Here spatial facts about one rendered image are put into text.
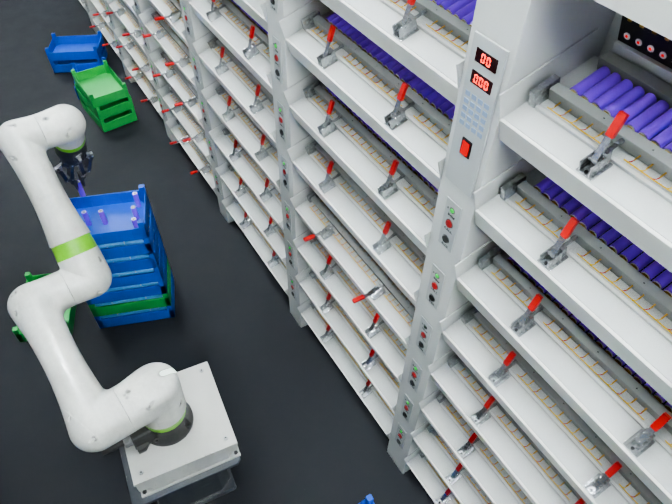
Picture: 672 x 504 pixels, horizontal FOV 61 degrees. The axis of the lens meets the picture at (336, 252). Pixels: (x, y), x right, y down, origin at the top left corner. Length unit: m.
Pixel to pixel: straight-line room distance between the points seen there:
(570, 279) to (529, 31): 0.38
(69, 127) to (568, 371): 1.42
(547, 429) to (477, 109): 0.66
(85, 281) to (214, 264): 0.96
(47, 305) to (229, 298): 0.94
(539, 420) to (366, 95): 0.76
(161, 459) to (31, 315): 0.53
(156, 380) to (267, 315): 0.92
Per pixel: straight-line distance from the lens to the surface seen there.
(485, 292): 1.17
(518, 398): 1.29
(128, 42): 3.59
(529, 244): 1.01
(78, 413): 1.61
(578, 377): 1.12
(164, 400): 1.59
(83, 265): 1.78
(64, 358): 1.68
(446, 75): 1.01
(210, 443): 1.77
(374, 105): 1.26
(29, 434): 2.40
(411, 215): 1.29
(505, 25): 0.88
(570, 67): 1.00
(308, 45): 1.46
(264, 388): 2.25
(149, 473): 1.77
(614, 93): 0.95
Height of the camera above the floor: 1.97
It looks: 49 degrees down
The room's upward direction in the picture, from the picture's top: 1 degrees clockwise
